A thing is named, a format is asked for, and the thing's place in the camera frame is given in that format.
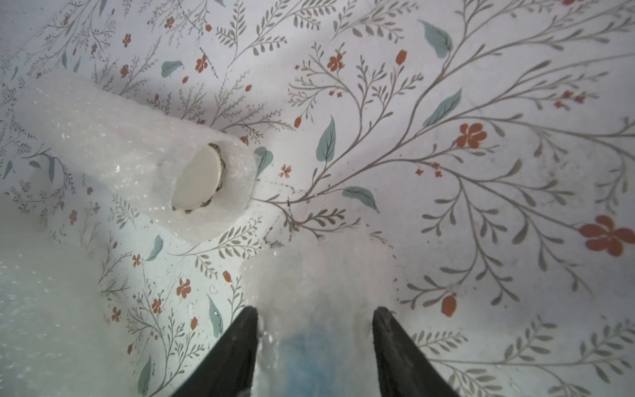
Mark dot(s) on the bubble wrap around vase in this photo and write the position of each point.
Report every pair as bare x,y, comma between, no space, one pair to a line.
331,285

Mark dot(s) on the loose bubble wrap sheet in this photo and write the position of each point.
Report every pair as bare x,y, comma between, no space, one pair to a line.
57,338

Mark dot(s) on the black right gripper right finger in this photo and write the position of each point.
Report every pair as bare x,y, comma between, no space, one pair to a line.
403,369

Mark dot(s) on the blue vase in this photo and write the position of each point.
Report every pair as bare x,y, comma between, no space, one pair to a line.
305,367

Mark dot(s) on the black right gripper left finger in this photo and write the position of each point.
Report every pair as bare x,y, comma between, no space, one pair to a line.
228,368

